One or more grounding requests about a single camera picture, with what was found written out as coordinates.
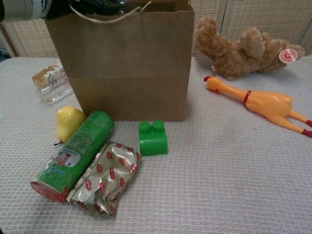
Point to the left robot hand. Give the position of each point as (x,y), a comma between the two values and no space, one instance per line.
(58,7)

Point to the yellow toy pear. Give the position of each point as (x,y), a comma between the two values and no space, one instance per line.
(67,122)

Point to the green chips can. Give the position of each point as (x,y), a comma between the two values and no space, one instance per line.
(80,146)

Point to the green toy block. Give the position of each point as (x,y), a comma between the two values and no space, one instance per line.
(153,143)

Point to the shiny snack packet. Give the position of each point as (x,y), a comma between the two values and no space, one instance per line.
(107,175)

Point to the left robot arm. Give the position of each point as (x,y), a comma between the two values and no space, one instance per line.
(19,9)

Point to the brown paper shopping bag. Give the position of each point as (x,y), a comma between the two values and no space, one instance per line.
(122,61)

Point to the small clear plastic bottle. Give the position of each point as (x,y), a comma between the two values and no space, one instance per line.
(53,96)

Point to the bamboo folding screen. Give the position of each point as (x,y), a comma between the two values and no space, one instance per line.
(243,14)

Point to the brown plush teddy bear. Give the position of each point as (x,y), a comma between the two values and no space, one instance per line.
(243,53)

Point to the yellow rubber chicken toy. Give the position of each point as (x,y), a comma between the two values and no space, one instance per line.
(268,102)

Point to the white woven tablecloth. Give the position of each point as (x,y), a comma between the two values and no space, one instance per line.
(219,182)

